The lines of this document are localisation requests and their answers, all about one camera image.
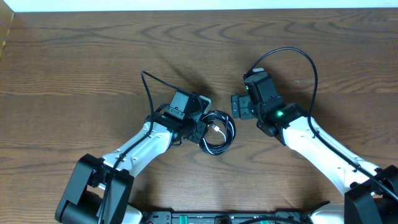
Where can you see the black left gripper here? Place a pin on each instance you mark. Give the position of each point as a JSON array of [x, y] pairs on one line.
[[198, 138]]

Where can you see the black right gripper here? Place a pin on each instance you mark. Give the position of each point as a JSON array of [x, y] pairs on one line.
[[239, 103]]

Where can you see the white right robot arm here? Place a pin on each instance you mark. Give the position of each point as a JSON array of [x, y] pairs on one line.
[[370, 192]]

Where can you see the brown cardboard side panel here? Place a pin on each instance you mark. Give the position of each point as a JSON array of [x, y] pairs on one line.
[[6, 18]]

